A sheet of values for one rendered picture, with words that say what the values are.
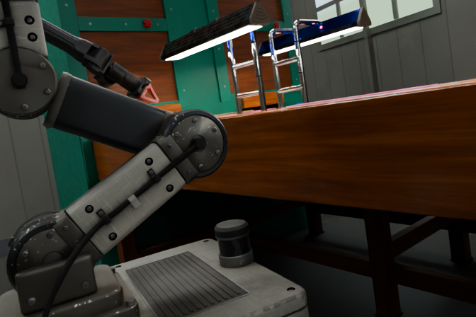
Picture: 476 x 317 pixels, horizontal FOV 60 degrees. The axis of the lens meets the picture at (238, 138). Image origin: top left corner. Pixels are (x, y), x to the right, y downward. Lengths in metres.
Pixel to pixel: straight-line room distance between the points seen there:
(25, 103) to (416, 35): 2.76
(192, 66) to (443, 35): 1.68
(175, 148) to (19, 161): 2.77
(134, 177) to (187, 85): 1.37
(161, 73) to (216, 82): 0.31
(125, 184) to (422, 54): 2.64
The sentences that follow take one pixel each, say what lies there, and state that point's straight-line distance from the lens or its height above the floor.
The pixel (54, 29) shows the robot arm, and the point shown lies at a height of 1.13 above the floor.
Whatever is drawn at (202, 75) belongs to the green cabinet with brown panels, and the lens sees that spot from 2.13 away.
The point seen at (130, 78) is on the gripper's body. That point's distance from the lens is 1.47.
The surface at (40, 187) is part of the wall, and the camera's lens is 3.46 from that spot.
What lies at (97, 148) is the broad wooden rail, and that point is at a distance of 1.78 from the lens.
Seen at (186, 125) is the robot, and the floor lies 0.77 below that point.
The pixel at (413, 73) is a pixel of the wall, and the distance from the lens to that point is 3.17.
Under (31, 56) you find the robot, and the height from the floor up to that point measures 0.91.
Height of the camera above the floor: 0.78
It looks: 4 degrees down
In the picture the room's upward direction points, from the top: 9 degrees counter-clockwise
